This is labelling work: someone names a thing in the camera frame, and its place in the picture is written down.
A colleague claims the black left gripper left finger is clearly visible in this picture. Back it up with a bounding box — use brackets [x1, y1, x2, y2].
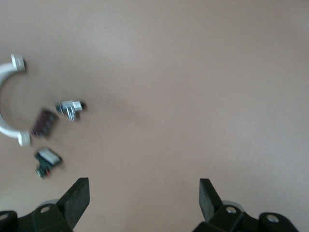
[0, 177, 90, 232]

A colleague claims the silver metal fitting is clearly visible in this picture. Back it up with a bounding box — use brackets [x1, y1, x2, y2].
[55, 100, 87, 122]

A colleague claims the white semicircular clamp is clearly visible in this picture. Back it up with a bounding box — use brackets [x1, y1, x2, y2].
[0, 54, 32, 147]

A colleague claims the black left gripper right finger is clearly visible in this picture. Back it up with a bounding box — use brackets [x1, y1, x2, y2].
[192, 178, 300, 232]

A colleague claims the brown terminal block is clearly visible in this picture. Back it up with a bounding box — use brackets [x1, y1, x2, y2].
[29, 108, 60, 139]

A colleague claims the black switch with white face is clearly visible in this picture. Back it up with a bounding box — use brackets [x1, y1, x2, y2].
[34, 147, 64, 180]

